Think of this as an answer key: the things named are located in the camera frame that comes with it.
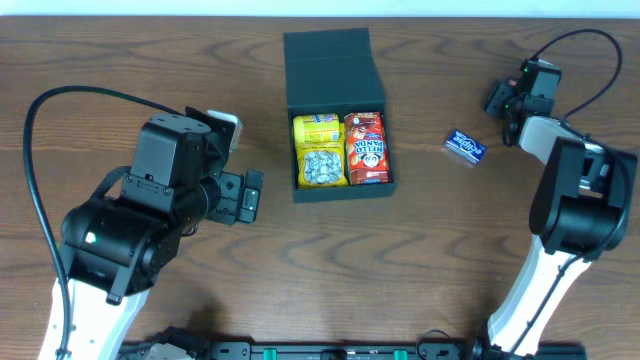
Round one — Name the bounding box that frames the blue Eclipse mint box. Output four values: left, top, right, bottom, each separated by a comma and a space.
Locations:
444, 129, 487, 165

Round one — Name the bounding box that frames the yellow candy bag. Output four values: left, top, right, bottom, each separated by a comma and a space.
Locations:
296, 142, 348, 189

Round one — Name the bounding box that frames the yellow Mentos bottle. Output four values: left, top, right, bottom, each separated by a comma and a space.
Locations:
293, 113, 340, 144

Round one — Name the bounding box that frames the red Hello Panda biscuit box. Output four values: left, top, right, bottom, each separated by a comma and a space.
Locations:
345, 112, 391, 185

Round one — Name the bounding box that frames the dark green box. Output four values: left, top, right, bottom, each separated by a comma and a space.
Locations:
282, 27, 398, 205

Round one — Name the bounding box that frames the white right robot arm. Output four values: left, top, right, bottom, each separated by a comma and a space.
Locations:
470, 58, 637, 359

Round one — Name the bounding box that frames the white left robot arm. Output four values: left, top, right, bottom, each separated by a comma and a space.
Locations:
39, 108, 263, 359

